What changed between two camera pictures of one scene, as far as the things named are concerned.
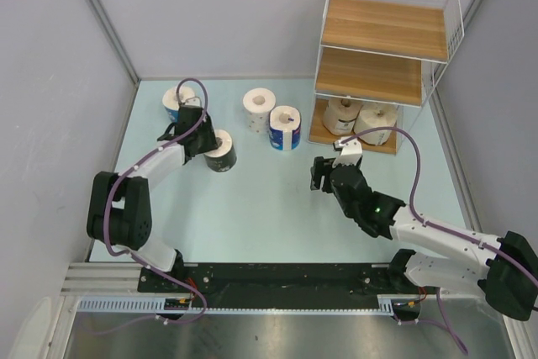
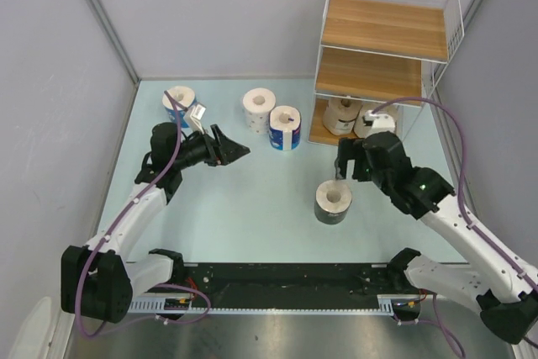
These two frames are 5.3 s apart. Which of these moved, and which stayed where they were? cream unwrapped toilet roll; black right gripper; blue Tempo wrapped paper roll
Moved: black right gripper
Stayed: blue Tempo wrapped paper roll; cream unwrapped toilet roll
